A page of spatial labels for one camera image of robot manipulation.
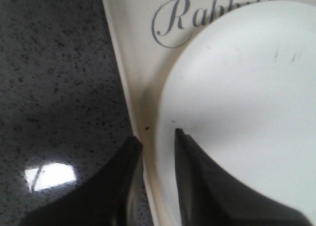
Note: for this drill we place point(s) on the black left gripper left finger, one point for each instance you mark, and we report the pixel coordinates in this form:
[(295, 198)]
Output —
[(109, 198)]

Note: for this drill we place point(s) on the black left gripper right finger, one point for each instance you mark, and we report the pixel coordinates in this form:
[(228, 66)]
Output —
[(210, 196)]

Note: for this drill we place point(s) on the cream rabbit serving tray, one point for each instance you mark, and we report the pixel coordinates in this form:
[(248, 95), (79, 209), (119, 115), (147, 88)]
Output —
[(149, 37)]

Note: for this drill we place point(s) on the white round plate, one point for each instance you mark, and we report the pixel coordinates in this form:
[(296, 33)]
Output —
[(245, 90)]

